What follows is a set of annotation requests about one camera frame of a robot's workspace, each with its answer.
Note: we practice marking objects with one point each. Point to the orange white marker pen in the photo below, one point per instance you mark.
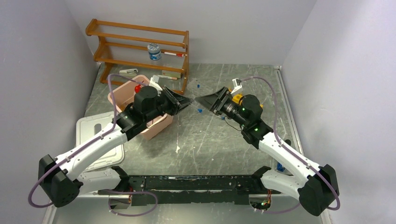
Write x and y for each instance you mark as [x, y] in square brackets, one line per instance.
[167, 77]

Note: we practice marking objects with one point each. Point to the red white marker pen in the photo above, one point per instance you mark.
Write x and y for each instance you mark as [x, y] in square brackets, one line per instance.
[174, 54]

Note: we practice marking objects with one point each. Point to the green small box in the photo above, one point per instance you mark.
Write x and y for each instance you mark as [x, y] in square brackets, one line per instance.
[171, 74]

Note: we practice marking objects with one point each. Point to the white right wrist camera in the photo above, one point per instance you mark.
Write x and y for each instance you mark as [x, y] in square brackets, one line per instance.
[237, 87]

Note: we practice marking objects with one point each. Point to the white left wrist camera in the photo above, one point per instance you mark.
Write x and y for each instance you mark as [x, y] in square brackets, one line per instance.
[154, 83]

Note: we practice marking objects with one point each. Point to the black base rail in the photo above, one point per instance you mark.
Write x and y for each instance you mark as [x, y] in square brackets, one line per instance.
[170, 189]

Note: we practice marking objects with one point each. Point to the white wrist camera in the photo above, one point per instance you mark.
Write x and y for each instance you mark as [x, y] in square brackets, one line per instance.
[154, 83]
[237, 87]

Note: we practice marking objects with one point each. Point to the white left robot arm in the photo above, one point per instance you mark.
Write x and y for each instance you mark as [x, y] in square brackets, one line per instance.
[63, 178]

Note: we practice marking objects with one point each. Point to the wooden shelf rack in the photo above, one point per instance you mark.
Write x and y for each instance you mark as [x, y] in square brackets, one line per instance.
[126, 44]

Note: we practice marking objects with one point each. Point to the pink plastic tub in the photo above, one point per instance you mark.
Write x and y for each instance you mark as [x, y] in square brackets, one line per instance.
[125, 94]

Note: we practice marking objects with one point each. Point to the blue white jar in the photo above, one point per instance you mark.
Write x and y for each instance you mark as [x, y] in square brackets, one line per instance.
[154, 51]

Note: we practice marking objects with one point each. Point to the yellow test tube rack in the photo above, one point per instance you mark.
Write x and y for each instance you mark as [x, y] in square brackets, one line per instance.
[237, 95]

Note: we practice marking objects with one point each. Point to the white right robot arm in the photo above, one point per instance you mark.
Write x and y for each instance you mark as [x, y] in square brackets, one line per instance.
[313, 185]

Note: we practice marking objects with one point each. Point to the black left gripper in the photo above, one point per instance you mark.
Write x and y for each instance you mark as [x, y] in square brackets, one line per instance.
[182, 101]

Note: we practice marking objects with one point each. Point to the blue tool by wall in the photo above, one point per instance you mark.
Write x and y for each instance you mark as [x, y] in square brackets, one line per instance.
[280, 167]

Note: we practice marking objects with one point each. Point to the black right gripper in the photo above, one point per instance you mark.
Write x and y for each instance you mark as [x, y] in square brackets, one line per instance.
[211, 101]

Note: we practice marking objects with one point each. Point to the red cap squeeze bottle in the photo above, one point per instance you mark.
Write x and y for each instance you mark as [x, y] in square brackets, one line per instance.
[138, 86]

